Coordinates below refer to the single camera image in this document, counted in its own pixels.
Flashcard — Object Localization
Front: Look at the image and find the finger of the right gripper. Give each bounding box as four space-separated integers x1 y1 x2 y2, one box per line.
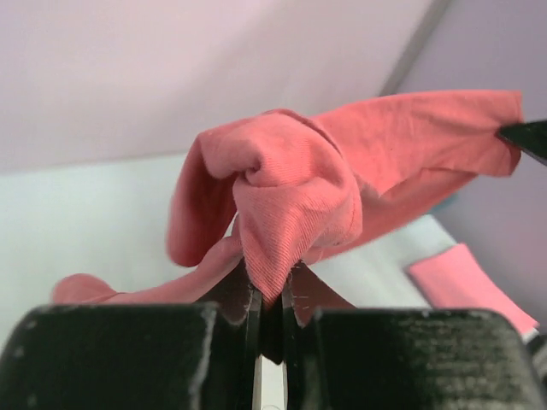
497 120 547 166

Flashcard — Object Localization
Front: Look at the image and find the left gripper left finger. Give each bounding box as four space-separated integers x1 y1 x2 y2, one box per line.
1 265 262 410

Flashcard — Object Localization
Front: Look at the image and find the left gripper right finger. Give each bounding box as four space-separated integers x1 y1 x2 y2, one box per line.
281 264 546 409

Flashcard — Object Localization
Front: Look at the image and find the salmon t shirt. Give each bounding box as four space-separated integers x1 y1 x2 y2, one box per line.
52 90 523 304

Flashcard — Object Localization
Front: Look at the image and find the folded pink t shirt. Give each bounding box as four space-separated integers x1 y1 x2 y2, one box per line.
406 243 538 337

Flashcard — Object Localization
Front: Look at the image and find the right aluminium post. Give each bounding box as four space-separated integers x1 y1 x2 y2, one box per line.
379 0 452 96

